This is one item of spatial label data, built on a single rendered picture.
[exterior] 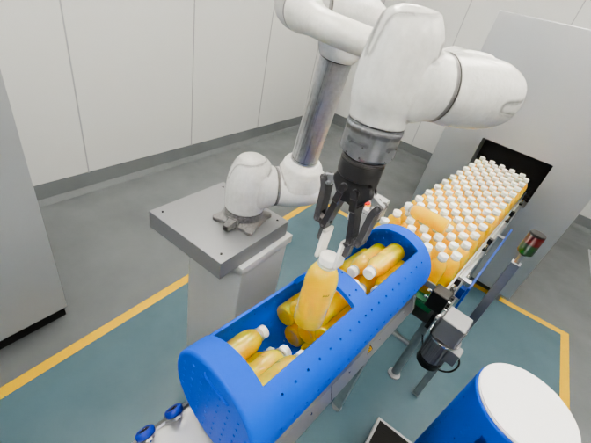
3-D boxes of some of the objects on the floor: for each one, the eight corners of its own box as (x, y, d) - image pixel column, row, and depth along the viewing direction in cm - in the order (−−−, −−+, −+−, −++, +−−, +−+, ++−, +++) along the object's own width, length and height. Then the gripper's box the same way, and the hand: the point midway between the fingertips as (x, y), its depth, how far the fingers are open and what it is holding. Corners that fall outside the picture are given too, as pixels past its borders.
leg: (329, 405, 193) (363, 338, 157) (335, 399, 197) (370, 332, 161) (337, 413, 190) (374, 347, 154) (343, 406, 194) (380, 340, 158)
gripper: (312, 137, 57) (286, 244, 71) (398, 183, 50) (351, 294, 63) (338, 132, 62) (309, 232, 76) (419, 171, 55) (371, 276, 68)
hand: (332, 248), depth 68 cm, fingers closed on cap, 4 cm apart
